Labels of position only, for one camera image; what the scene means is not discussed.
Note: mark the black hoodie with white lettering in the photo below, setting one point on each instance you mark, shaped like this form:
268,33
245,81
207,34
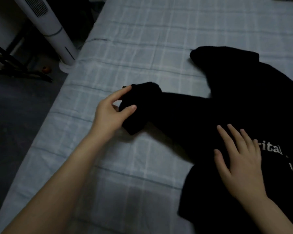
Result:
234,95

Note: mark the bed with blue plaid sheet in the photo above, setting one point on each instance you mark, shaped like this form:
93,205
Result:
136,34

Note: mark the person's right hand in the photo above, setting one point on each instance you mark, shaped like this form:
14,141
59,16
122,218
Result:
244,173

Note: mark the person's left forearm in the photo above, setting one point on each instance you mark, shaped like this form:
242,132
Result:
56,187

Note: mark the white tower fan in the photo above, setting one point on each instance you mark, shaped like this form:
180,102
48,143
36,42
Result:
51,29

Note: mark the person's left hand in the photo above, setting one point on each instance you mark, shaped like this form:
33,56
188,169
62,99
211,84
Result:
110,119

